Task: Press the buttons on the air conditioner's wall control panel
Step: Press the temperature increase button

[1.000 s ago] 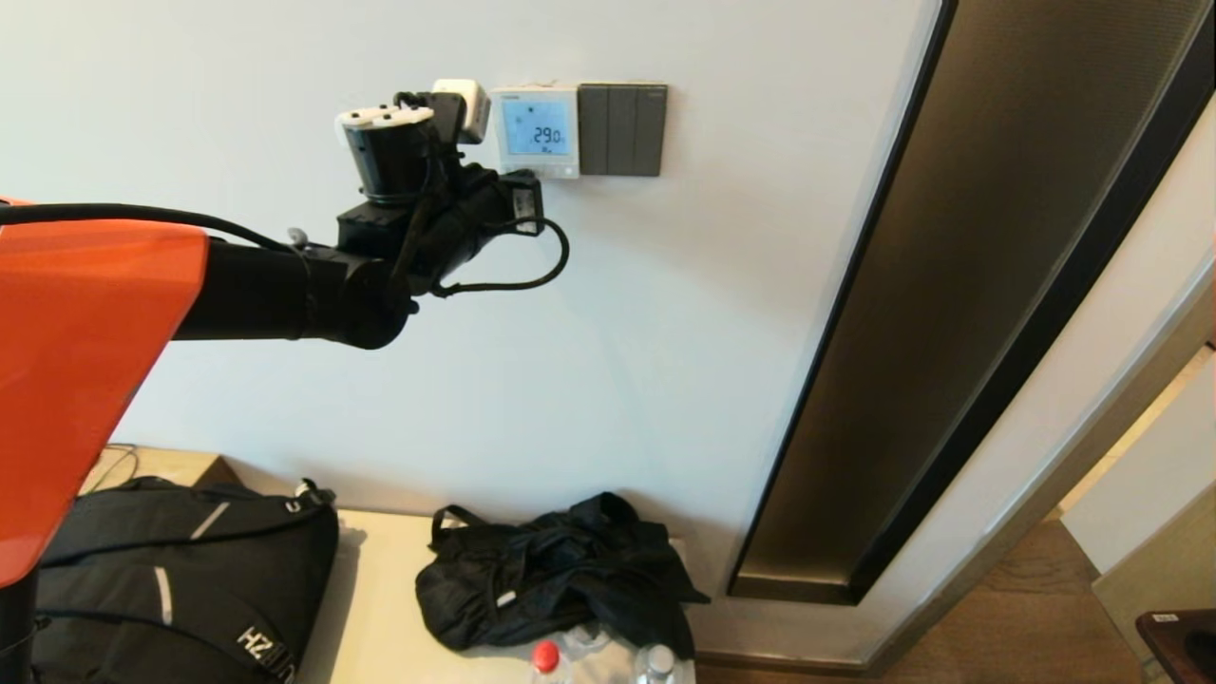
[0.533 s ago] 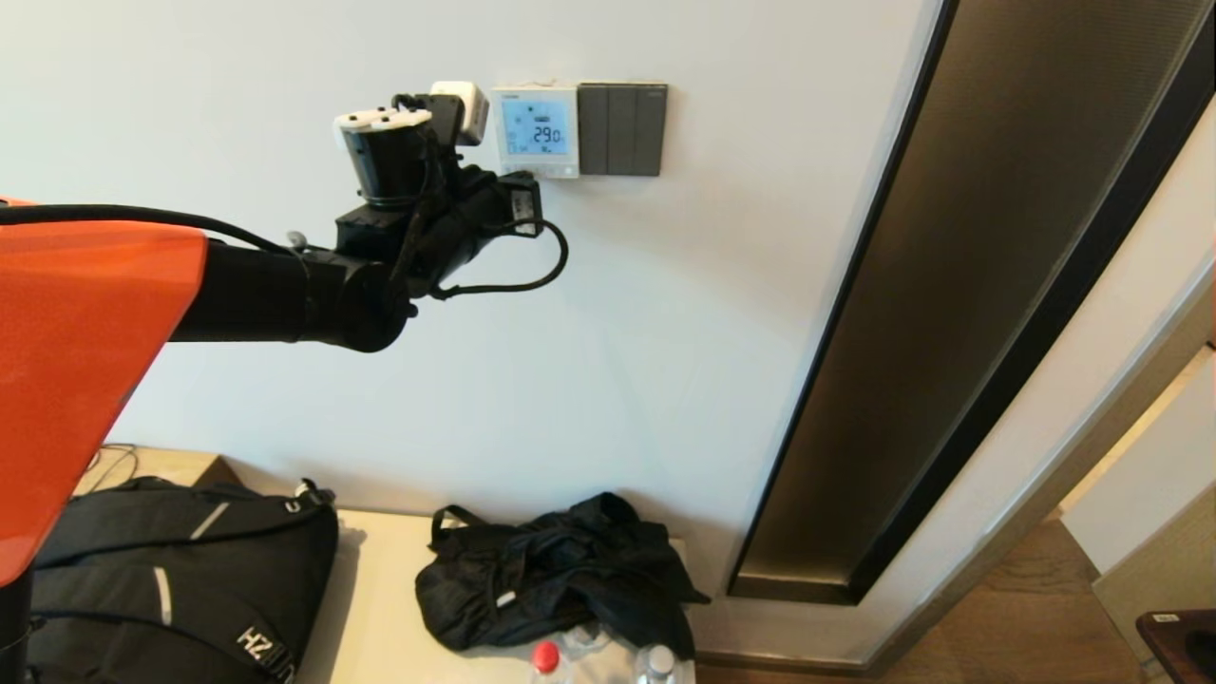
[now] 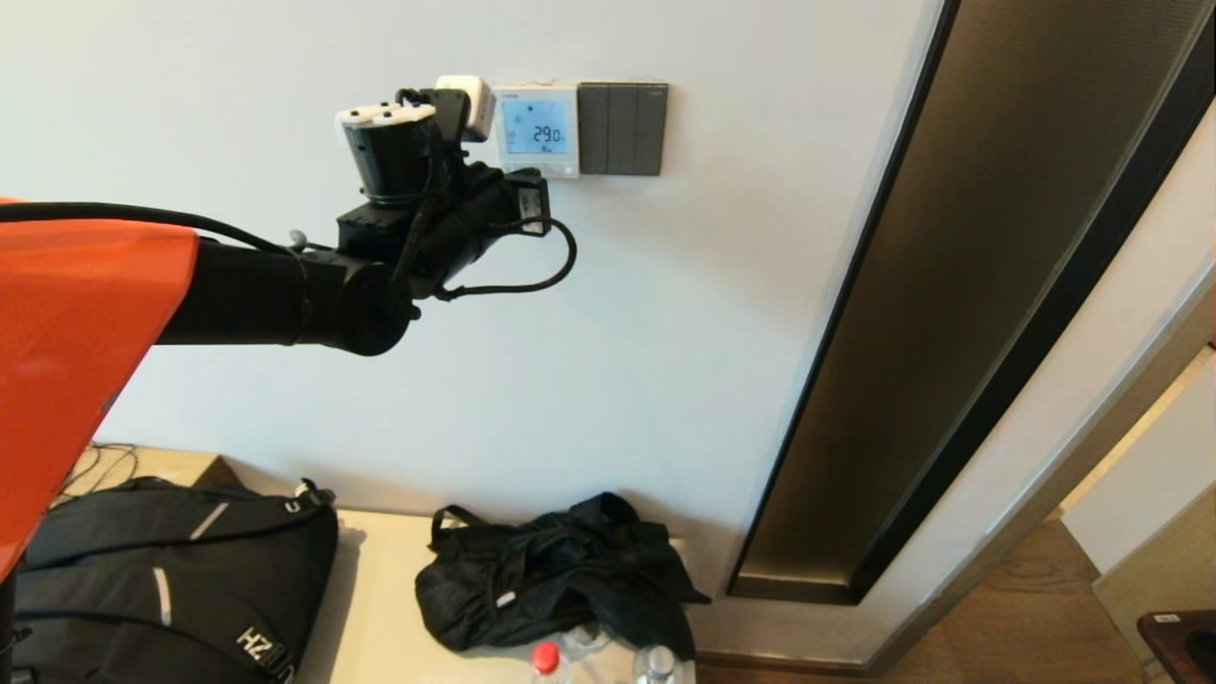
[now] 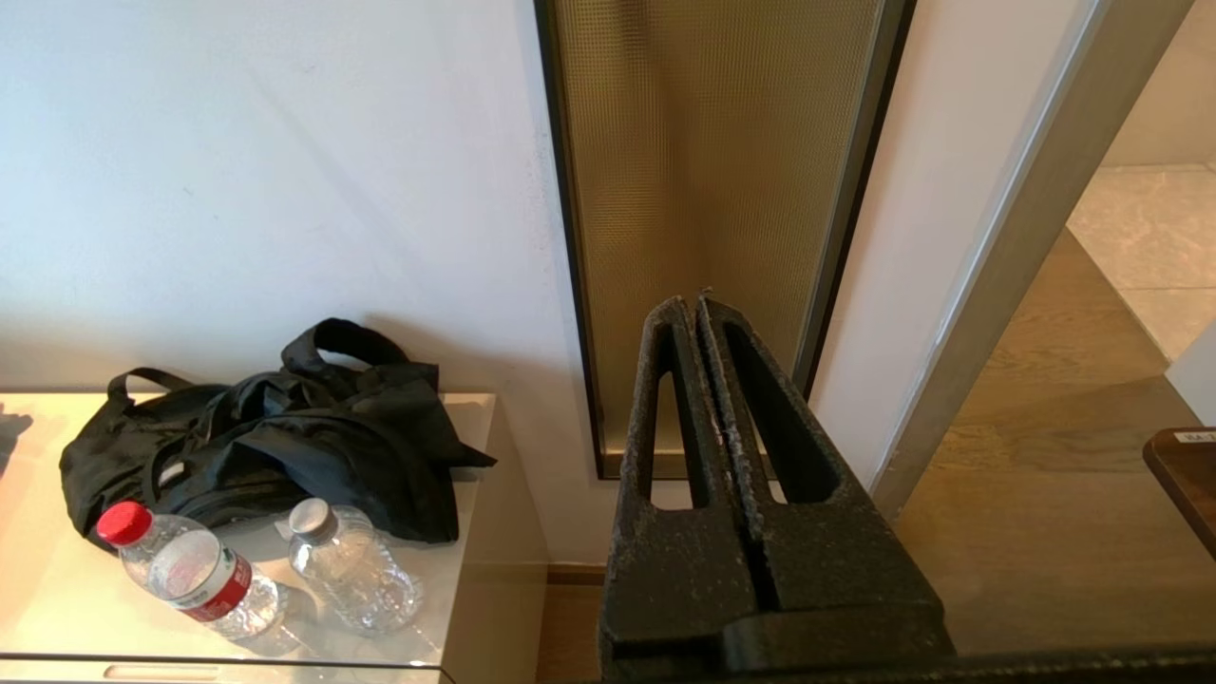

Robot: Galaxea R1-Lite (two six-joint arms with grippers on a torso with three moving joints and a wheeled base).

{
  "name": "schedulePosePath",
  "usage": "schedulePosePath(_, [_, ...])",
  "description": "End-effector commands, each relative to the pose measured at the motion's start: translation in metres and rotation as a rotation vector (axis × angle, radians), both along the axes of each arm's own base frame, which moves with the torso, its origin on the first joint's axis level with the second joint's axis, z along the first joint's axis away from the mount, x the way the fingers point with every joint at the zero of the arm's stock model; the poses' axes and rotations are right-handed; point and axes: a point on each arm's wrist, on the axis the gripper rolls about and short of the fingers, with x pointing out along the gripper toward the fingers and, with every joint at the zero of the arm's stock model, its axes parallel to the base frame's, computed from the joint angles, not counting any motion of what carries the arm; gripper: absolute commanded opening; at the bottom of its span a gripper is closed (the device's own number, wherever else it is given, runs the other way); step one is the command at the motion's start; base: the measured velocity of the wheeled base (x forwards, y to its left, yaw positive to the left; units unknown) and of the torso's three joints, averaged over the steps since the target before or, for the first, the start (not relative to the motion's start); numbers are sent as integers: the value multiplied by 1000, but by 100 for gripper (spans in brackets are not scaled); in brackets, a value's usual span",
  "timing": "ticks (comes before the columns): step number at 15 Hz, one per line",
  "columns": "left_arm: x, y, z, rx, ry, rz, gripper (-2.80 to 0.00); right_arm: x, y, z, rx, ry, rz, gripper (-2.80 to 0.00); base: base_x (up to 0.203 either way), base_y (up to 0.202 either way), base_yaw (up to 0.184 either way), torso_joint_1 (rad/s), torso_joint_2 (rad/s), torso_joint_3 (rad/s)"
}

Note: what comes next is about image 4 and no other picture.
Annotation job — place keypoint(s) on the beige glossy cabinet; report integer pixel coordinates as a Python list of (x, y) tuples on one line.
[(475, 589)]

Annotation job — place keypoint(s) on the bronze glass panel black frame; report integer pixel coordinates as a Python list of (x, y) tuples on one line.
[(703, 190)]

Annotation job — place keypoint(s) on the brown wooden baseboard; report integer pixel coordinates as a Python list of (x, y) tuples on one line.
[(576, 574)]

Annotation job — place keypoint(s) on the clear water bottle silver cap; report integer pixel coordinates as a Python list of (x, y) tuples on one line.
[(351, 565)]

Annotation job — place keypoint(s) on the clear water bottle red cap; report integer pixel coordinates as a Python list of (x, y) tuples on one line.
[(195, 570)]

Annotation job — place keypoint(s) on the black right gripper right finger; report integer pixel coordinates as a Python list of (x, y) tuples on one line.
[(836, 570)]

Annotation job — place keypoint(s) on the dark brown wooden table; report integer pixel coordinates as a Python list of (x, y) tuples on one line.
[(1192, 484)]

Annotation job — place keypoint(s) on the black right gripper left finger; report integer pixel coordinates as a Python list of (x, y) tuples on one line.
[(674, 579)]

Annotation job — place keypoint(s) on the crumpled black fabric bag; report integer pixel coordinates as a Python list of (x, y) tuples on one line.
[(313, 437)]

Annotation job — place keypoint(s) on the grey metal door frame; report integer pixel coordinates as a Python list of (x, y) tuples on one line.
[(1026, 237)]

